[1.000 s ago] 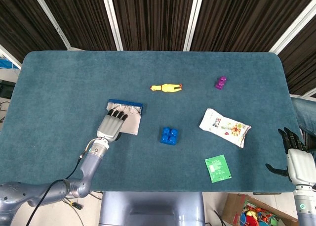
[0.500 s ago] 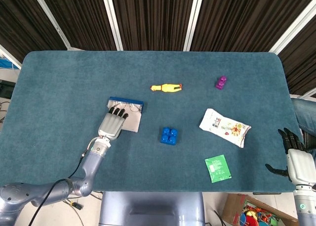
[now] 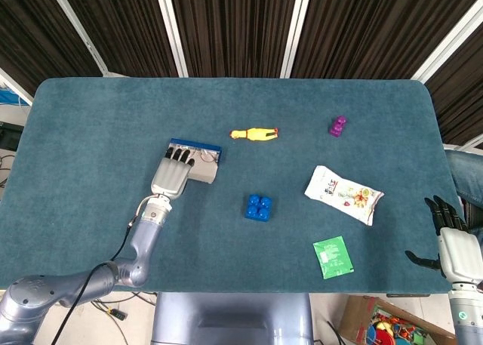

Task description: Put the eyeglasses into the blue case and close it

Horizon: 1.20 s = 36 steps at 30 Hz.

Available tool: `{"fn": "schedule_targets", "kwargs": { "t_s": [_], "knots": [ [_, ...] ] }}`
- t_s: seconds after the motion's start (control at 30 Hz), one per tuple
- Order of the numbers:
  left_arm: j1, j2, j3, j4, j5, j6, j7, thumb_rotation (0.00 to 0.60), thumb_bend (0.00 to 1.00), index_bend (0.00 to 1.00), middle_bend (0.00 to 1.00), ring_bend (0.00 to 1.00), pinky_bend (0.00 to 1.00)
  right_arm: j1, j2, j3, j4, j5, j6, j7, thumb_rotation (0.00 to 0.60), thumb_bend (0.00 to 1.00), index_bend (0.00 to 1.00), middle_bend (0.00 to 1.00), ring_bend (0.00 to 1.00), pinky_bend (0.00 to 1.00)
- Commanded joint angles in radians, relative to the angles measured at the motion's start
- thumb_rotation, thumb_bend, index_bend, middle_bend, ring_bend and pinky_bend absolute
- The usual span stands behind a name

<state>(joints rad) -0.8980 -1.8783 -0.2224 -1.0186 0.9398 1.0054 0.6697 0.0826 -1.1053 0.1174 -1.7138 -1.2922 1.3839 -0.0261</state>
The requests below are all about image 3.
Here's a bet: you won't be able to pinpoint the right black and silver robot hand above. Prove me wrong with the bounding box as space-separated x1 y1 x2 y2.
405 195 483 285

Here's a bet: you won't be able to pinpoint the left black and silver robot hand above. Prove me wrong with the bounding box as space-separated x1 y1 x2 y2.
150 145 196 201

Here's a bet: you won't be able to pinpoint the blue and white box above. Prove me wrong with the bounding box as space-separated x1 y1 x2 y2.
165 137 223 186

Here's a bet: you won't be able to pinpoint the wire-rimmed eyeglasses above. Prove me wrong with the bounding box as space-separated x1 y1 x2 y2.
188 148 218 164

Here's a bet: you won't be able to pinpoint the cardboard box of toys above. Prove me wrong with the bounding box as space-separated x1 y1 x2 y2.
338 294 457 345

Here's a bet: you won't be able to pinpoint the teal fabric table cover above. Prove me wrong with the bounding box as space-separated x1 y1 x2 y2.
0 76 460 295

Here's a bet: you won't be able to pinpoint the blue four-stud building block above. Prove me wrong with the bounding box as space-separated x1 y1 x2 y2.
244 193 274 222

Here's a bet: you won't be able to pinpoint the yellow rubber chicken toy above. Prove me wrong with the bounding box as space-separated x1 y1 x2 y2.
229 127 281 142

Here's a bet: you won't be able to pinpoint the green foil sachet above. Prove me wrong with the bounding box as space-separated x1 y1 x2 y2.
312 236 355 280

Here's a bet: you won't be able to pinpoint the white nut snack bag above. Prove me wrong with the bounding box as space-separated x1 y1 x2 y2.
304 165 385 227

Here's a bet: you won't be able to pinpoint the black floor power adapter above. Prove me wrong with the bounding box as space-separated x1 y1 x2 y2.
106 306 128 322

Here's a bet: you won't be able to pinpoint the blue-grey robot torso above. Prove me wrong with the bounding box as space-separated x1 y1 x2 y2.
150 292 314 345

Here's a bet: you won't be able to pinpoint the dark brown curtain panel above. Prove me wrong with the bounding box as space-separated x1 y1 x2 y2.
292 0 483 80
0 0 103 97
168 0 299 78
426 23 483 146
56 0 179 78

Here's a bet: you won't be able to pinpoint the purple two-stud building block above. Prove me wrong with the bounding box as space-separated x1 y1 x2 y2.
328 115 348 137

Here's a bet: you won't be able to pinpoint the blue plastic bin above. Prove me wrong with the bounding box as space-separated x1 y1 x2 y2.
0 88 30 107

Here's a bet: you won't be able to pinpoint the white aluminium frame post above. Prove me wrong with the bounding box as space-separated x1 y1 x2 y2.
0 67 35 106
47 0 111 78
443 133 483 160
411 0 483 84
279 0 311 79
153 0 189 78

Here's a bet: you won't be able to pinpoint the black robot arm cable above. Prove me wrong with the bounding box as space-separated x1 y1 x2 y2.
51 223 133 345

